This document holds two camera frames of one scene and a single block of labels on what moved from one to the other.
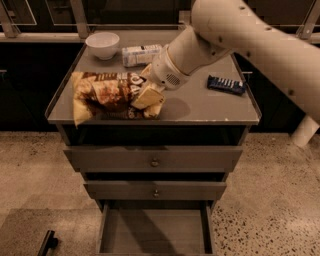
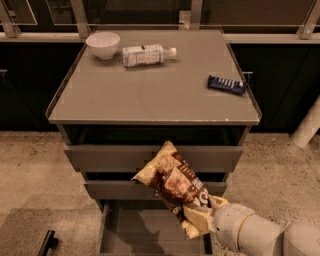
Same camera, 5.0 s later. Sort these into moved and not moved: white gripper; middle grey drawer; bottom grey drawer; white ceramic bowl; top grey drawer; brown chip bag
Moved: brown chip bag; white gripper
Not moved: white ceramic bowl; top grey drawer; middle grey drawer; bottom grey drawer
